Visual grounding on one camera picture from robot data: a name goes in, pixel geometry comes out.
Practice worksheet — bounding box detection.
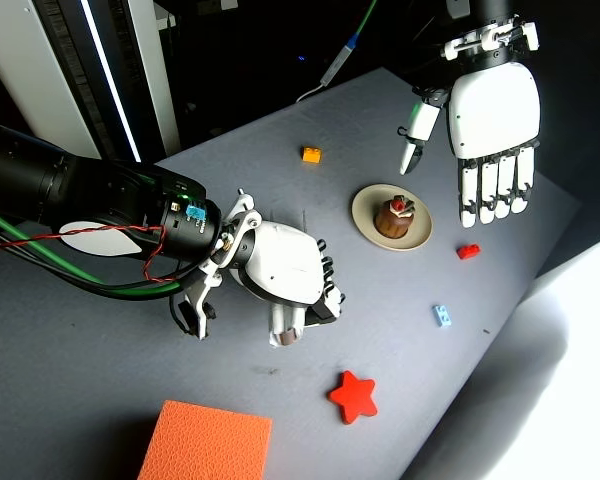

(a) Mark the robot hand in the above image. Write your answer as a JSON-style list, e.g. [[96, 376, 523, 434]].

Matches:
[[238, 222, 347, 350], [397, 62, 542, 230]]

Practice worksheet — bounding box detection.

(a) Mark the chocolate cupcake toy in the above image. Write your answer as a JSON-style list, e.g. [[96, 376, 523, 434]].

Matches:
[[373, 195, 416, 240]]

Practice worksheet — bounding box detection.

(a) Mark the beige round plate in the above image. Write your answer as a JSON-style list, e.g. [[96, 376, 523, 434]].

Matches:
[[350, 183, 434, 252]]

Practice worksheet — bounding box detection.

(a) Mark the grey tablecloth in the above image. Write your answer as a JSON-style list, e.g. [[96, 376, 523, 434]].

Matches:
[[0, 67, 581, 480]]

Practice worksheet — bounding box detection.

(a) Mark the red star block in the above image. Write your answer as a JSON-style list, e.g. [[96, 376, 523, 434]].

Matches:
[[327, 369, 380, 426]]

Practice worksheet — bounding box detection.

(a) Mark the orange textured box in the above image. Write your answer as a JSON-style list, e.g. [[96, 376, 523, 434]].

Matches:
[[137, 399, 274, 480]]

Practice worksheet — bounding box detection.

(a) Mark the white equipment cabinet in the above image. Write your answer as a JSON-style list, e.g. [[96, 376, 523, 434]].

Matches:
[[0, 0, 181, 164]]

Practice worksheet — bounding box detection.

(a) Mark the green cable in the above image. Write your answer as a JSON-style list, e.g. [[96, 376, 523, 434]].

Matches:
[[350, 0, 380, 51]]

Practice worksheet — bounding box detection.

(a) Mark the white adapter with cable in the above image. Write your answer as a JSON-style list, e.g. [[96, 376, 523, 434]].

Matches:
[[294, 43, 357, 104]]

